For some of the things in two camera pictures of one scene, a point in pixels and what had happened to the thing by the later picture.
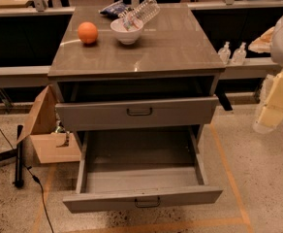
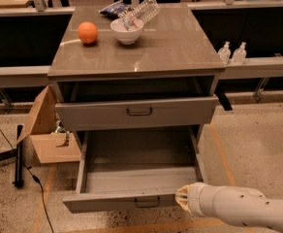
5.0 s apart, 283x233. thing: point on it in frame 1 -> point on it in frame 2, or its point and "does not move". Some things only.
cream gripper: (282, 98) -> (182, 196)
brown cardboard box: (48, 144) does not move
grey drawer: (132, 168) does not move
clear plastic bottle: (134, 16) does not move
